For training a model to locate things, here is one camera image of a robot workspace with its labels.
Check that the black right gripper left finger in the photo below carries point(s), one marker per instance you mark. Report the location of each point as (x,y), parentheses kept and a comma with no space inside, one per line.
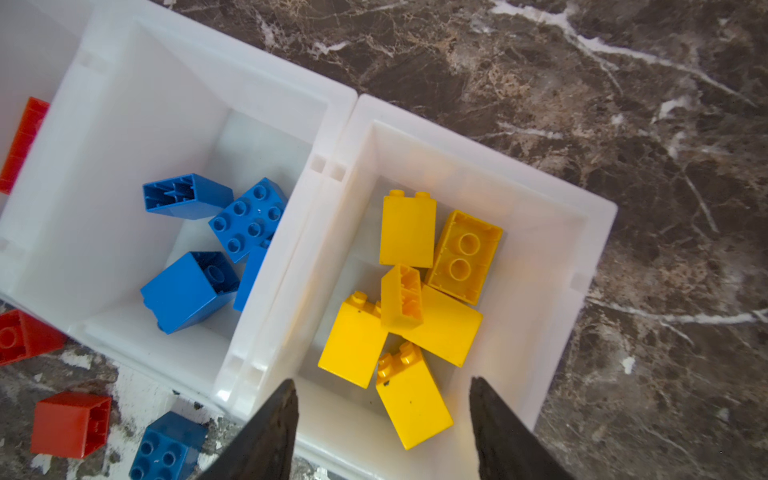
(264,447)

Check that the white middle bin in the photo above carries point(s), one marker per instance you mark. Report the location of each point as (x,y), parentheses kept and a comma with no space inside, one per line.
(152,95)

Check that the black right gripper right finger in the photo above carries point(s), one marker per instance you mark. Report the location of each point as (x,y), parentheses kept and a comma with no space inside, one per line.
(506,448)

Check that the small red lego brick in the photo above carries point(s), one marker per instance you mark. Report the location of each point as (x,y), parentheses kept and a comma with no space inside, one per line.
(71,425)

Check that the long red lego brick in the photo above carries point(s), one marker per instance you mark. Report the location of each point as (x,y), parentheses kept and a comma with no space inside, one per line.
(29,125)

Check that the blue lego brick top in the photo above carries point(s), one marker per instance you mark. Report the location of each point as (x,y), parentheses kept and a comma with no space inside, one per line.
(169,449)

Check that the blue lego brick diagonal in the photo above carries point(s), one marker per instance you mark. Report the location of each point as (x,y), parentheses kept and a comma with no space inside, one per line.
(250,221)

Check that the white right bin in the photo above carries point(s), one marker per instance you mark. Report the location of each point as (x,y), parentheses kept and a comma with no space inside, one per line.
(521,248)

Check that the small yellow lego brick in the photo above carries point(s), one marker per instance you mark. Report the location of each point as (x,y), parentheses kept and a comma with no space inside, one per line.
(401,299)

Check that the yellow lego brick pair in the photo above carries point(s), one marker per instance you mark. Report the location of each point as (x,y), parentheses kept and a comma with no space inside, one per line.
(463,256)

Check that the white bin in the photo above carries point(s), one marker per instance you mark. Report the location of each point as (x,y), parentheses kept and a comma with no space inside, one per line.
(521,248)
(152,95)
(39,40)

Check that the white left bin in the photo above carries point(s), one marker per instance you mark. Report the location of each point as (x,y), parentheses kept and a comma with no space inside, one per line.
(39,40)

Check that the yellow lego brick front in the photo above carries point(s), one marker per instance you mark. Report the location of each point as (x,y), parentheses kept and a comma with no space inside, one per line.
(408,229)

